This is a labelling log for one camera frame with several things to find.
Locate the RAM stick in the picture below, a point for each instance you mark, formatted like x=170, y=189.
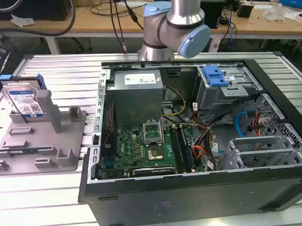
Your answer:
x=186, y=149

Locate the small black container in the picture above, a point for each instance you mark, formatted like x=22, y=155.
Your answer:
x=244, y=8

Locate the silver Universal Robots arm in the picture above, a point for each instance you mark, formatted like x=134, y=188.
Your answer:
x=172, y=27

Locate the silver disk bay cage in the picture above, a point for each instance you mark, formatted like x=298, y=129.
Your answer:
x=227, y=89

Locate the blue plastic bay latch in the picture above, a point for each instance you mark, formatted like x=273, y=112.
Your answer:
x=215, y=76

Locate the black open PC case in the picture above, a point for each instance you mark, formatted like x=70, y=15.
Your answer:
x=184, y=191

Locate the grey power supply unit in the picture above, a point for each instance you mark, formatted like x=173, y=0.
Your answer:
x=136, y=98

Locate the wooden desk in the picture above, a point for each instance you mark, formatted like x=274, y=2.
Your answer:
x=147, y=20

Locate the black computer tower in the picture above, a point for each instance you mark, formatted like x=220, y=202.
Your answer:
x=213, y=10

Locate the grey parts rack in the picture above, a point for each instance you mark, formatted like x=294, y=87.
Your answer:
x=39, y=145

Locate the black graphics card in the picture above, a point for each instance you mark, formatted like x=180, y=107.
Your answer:
x=153, y=171

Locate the hard disk in blue carrier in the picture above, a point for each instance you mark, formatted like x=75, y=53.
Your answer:
x=22, y=96

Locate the crumpled clear plastic bag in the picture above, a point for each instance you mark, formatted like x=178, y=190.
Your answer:
x=275, y=12

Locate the black box on desk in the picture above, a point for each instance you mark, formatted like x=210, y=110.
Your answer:
x=31, y=8

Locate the green motherboard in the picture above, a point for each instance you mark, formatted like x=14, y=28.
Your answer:
x=145, y=150

